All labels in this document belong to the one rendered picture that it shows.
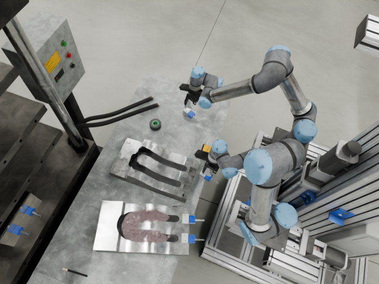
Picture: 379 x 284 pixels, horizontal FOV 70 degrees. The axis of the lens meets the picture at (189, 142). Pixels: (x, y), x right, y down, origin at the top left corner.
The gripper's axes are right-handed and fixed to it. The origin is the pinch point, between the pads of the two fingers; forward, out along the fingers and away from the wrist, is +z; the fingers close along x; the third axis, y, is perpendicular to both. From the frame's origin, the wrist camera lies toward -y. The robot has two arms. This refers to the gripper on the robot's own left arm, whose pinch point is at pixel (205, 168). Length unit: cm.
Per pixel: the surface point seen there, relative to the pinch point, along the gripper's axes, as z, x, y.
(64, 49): -41, -2, -94
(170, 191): 4.1, -22.9, -10.6
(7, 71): -61, -35, -84
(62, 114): -29, -29, -75
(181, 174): 3.8, -10.1, -10.4
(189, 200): 12.7, -19.0, 1.5
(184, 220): 4.4, -32.1, 5.7
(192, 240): 5.5, -38.9, 15.0
